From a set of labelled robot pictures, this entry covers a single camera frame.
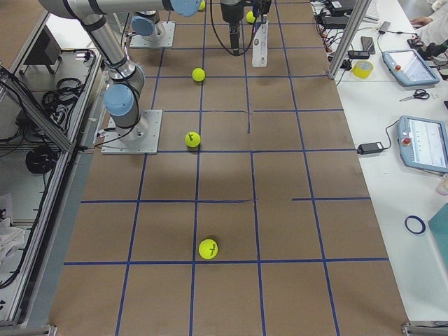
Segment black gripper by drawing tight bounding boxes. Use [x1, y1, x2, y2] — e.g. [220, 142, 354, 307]
[251, 0, 272, 17]
[220, 0, 244, 55]

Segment white tennis ball can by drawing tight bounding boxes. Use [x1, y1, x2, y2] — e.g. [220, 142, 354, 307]
[252, 20, 269, 68]

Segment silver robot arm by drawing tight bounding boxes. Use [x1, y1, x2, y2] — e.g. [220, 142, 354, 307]
[131, 1, 272, 41]
[40, 1, 200, 144]

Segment tennis ball left front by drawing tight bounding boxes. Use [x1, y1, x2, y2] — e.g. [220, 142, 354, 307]
[246, 10, 256, 25]

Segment tennis ball left far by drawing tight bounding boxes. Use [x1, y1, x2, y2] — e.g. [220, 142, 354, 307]
[198, 0, 206, 11]

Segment tennis ball table centre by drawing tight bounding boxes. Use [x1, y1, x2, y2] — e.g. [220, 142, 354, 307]
[192, 67, 206, 83]

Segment tennis ball near base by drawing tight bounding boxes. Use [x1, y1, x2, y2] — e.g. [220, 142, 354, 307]
[184, 132, 201, 148]

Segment tennis ball right front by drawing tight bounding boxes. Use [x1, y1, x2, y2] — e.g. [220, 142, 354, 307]
[198, 238, 218, 260]

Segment black smartphone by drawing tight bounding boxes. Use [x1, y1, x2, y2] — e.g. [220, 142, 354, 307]
[360, 36, 375, 55]

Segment yellow tape roll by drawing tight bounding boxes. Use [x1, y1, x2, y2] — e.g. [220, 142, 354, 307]
[352, 59, 374, 79]

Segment blue teach pendant far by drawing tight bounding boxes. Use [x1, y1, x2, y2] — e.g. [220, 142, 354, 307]
[382, 49, 440, 87]

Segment blue teach pendant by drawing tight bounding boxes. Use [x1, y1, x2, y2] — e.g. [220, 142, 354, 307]
[382, 49, 440, 87]
[397, 115, 447, 174]

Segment black power adapter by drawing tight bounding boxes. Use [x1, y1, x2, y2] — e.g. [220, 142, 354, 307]
[356, 141, 385, 155]

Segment scissors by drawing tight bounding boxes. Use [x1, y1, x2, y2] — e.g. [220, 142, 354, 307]
[400, 89, 430, 102]

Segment blue teach pendant near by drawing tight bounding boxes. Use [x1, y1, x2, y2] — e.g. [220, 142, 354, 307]
[397, 115, 447, 174]

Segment white cloth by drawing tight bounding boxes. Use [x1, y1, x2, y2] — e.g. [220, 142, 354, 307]
[0, 194, 25, 267]

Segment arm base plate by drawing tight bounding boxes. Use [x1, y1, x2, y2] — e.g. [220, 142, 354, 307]
[130, 20, 176, 49]
[101, 110, 163, 155]

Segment aluminium frame post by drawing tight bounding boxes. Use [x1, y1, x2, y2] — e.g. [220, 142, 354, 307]
[328, 0, 371, 80]

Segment blue tape ring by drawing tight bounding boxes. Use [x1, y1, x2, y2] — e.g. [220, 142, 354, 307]
[405, 214, 427, 235]

